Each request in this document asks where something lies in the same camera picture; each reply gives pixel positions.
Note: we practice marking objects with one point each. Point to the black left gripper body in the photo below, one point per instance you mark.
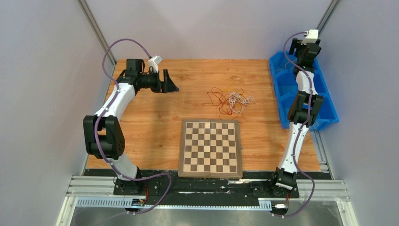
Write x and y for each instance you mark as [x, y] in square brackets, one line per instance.
[155, 85]

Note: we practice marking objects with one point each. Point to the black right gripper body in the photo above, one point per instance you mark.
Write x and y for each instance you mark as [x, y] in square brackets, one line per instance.
[301, 49]

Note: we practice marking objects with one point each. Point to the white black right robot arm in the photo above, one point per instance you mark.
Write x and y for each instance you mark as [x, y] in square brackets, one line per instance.
[301, 115]

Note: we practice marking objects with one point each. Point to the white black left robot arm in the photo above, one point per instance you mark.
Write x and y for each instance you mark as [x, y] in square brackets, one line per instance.
[103, 134]

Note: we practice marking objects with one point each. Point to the blue compartment bin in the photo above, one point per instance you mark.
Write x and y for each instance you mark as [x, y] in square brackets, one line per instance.
[285, 89]

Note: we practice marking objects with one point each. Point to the wooden chessboard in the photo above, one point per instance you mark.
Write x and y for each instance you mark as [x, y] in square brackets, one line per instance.
[210, 148]

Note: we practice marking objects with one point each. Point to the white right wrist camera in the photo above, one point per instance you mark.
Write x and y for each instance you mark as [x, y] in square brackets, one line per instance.
[310, 36]

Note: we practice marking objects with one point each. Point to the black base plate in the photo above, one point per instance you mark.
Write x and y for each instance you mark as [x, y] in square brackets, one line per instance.
[193, 191]

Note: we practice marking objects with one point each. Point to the aluminium frame rail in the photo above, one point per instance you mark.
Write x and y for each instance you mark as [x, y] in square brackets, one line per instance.
[89, 191]

